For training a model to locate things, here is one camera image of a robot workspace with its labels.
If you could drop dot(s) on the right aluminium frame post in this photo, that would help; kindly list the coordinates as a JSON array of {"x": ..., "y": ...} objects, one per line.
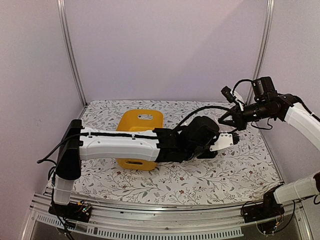
[{"x": 264, "y": 38}]

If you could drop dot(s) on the yellow plastic basket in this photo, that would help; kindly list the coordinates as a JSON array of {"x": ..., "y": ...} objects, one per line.
[{"x": 139, "y": 120}]

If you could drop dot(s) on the front aluminium rail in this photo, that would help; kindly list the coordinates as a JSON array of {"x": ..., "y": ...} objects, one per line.
[{"x": 120, "y": 220}]

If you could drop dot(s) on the aluminium frame post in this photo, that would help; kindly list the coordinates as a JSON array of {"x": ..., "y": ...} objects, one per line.
[
  {"x": 264, "y": 38},
  {"x": 61, "y": 7}
]

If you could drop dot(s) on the left aluminium frame post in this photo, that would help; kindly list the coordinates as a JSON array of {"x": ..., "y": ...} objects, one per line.
[{"x": 61, "y": 7}]

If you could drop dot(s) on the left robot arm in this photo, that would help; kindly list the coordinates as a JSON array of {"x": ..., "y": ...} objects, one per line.
[{"x": 84, "y": 143}]

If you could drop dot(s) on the floral table mat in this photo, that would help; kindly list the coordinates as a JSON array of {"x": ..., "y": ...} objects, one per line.
[{"x": 240, "y": 173}]

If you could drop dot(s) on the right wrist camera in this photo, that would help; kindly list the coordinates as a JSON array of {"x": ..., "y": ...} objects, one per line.
[{"x": 233, "y": 97}]

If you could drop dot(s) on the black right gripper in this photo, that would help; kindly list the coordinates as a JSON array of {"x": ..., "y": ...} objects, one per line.
[{"x": 238, "y": 121}]

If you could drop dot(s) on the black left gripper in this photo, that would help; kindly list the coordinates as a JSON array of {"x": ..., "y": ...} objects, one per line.
[{"x": 212, "y": 157}]

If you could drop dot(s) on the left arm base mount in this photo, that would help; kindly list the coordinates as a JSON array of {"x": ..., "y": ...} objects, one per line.
[{"x": 80, "y": 211}]

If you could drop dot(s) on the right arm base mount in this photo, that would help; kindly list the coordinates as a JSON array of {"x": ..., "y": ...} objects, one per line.
[{"x": 269, "y": 208}]

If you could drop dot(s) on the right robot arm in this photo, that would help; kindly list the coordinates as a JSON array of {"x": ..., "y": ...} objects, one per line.
[{"x": 307, "y": 124}]

